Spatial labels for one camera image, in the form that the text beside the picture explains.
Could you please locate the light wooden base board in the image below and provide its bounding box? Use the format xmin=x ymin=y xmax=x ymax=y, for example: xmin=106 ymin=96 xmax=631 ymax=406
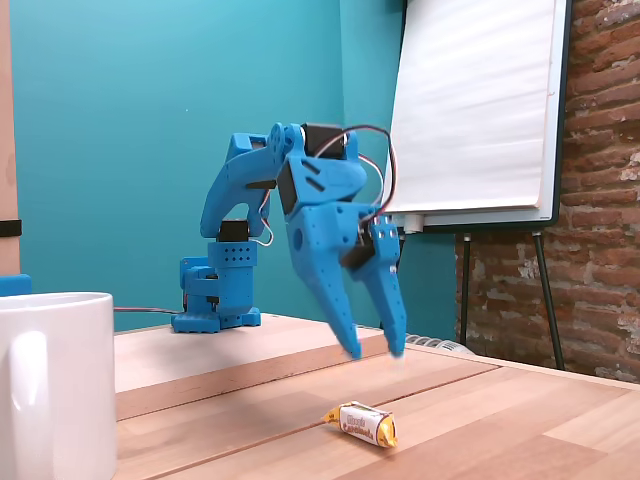
xmin=113 ymin=313 xmax=393 ymax=422

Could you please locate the flipchart easel with legs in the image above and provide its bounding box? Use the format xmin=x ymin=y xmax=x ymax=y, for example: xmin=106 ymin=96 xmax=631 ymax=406
xmin=377 ymin=0 xmax=575 ymax=372

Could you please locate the yellow white sweet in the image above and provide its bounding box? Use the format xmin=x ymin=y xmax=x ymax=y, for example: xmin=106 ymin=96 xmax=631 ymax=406
xmin=322 ymin=400 xmax=400 ymax=449

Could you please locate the white flipchart paper pad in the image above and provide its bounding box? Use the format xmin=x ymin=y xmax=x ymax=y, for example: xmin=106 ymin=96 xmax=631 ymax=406
xmin=377 ymin=0 xmax=558 ymax=216

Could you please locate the white ceramic mug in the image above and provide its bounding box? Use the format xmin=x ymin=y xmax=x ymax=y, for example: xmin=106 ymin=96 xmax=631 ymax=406
xmin=0 ymin=292 xmax=119 ymax=480

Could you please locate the tall wooden panel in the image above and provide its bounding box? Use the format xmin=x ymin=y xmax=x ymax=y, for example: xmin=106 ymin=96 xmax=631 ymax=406
xmin=0 ymin=0 xmax=22 ymax=278

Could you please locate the white radiator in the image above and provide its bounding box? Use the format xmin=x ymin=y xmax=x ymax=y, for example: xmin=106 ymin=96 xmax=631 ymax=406
xmin=403 ymin=332 xmax=474 ymax=356

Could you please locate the gripper servo wire loop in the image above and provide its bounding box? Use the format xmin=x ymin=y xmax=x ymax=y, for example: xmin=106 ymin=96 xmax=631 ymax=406
xmin=319 ymin=124 xmax=400 ymax=221

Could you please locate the red black power cable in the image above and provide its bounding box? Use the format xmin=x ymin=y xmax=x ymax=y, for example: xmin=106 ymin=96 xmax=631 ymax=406
xmin=113 ymin=305 xmax=182 ymax=317

